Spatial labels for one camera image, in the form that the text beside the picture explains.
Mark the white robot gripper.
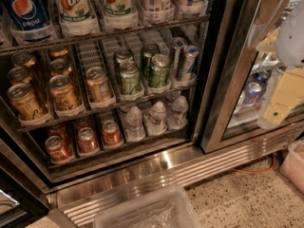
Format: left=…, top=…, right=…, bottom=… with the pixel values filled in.
left=256, top=0, right=304, bottom=126

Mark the right clear water bottle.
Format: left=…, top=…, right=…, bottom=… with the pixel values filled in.
left=167, top=96, right=188, bottom=129

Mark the clear water bottle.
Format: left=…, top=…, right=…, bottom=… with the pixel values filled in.
left=143, top=102, right=167, bottom=136
left=125, top=106, right=145, bottom=142
left=167, top=96, right=188, bottom=129

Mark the middle clear water bottle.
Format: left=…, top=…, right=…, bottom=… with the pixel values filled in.
left=143, top=102, right=167, bottom=136

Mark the white label bottle on shelf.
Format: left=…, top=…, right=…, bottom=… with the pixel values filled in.
left=137, top=0, right=171, bottom=24

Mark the left clear water bottle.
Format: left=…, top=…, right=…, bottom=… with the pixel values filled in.
left=125, top=106, right=145, bottom=142

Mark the right 7up bottle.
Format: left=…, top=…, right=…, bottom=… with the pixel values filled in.
left=99, top=0, right=133, bottom=23

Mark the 7up bottle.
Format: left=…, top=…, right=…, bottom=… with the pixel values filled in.
left=55, top=0, right=93, bottom=35
left=99, top=0, right=133, bottom=23

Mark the stainless steel fridge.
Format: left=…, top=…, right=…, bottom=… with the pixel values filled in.
left=0, top=0, right=303, bottom=228

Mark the left 7up bottle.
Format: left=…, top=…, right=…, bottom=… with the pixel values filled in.
left=55, top=0, right=93, bottom=35

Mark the blue pepsi bottle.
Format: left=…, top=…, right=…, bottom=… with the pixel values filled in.
left=0, top=0, right=49, bottom=31

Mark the blue can behind glass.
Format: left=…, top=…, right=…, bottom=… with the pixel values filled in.
left=243, top=82, right=261, bottom=107

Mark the pink plastic container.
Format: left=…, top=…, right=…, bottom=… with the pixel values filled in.
left=279, top=139, right=304, bottom=193

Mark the silver slim can back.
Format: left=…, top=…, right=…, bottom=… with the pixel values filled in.
left=170, top=37, right=187, bottom=75

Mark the green can front right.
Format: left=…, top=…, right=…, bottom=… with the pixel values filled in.
left=148, top=54, right=170, bottom=88

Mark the green can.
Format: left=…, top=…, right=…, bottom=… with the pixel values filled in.
left=141, top=43, right=161, bottom=77
left=148, top=54, right=170, bottom=88
left=114, top=47, right=134, bottom=67
left=120, top=60, right=140, bottom=95

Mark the green can back right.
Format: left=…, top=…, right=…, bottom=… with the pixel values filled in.
left=141, top=43, right=161, bottom=77

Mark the green can front left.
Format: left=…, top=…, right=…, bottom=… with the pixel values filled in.
left=120, top=60, right=140, bottom=95

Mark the green can back left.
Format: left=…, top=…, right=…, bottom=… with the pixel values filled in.
left=114, top=47, right=134, bottom=67

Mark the clear plastic bin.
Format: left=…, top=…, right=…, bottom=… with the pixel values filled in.
left=92, top=184, right=202, bottom=228

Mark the red can right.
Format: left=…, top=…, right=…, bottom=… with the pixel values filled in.
left=102, top=121, right=123, bottom=147

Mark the red can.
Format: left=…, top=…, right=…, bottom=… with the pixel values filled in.
left=102, top=121, right=123, bottom=147
left=73, top=116, right=92, bottom=131
left=45, top=135, right=72, bottom=162
left=77, top=127, right=99, bottom=153
left=47, top=123, right=67, bottom=140

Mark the gold can column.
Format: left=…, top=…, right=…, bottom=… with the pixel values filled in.
left=47, top=47, right=69, bottom=60
left=49, top=58, right=72, bottom=76
left=48, top=75, right=78, bottom=111
left=85, top=66, right=112, bottom=103

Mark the red can back middle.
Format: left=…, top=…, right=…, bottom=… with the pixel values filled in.
left=73, top=116, right=92, bottom=131

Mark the red can back left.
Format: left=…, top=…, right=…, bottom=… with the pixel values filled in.
left=47, top=123, right=67, bottom=140

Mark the red can front left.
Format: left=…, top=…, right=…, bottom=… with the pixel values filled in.
left=45, top=135, right=72, bottom=162

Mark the gold can back left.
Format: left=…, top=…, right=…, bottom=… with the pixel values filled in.
left=11, top=52, right=36, bottom=67

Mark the gold can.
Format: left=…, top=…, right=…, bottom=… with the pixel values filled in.
left=8, top=83, right=48, bottom=121
left=11, top=52, right=36, bottom=67
left=8, top=66, right=32, bottom=85

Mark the gold can front left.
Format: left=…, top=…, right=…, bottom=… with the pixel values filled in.
left=8, top=83, right=48, bottom=121

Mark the gold can middle left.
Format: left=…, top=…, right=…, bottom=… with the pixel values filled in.
left=8, top=66, right=32, bottom=85

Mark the orange cable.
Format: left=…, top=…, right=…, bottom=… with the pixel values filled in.
left=231, top=154, right=276, bottom=176

